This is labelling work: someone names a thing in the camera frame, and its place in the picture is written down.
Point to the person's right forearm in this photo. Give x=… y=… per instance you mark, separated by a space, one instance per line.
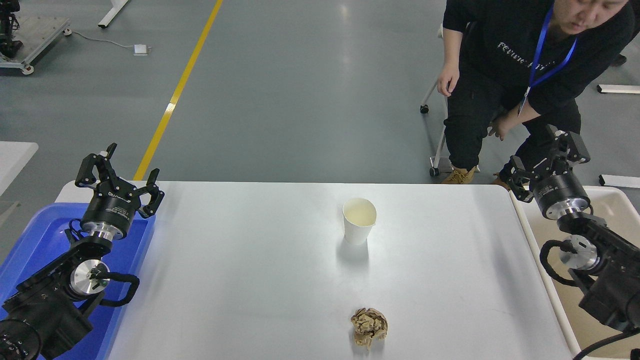
x=452 y=47

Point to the person's left hand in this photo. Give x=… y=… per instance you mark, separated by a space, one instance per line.
x=501 y=127

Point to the white floor bar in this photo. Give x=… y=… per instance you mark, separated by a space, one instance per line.
x=620 y=89
x=620 y=181

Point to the white wheeled chair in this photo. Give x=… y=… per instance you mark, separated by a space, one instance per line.
x=439 y=150

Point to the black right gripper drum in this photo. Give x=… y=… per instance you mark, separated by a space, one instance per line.
x=560 y=192

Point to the tan paper ball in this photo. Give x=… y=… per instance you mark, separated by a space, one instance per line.
x=369 y=326

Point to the blue plastic tray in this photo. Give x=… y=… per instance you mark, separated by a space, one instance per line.
x=45 y=235

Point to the person's right hand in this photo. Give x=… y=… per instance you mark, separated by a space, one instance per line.
x=447 y=80

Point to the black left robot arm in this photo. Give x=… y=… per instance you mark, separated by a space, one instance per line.
x=47 y=302

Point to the white table leg foot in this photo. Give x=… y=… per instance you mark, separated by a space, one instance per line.
x=113 y=12

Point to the white paper cup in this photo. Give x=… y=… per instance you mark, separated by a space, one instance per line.
x=358 y=229

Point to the black machine on cart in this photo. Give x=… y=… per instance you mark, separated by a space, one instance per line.
x=9 y=49

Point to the person in dark shoes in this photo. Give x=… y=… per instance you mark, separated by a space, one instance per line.
x=619 y=60

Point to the grey wheeled platform cart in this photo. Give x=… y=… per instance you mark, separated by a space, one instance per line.
x=36 y=34

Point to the person's left forearm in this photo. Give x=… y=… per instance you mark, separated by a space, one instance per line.
x=522 y=114

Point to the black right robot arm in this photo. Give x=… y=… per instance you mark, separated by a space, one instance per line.
x=615 y=292

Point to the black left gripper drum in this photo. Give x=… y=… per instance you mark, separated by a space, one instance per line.
x=110 y=207

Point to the large pale plastic bin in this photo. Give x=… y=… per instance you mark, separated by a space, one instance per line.
x=616 y=210

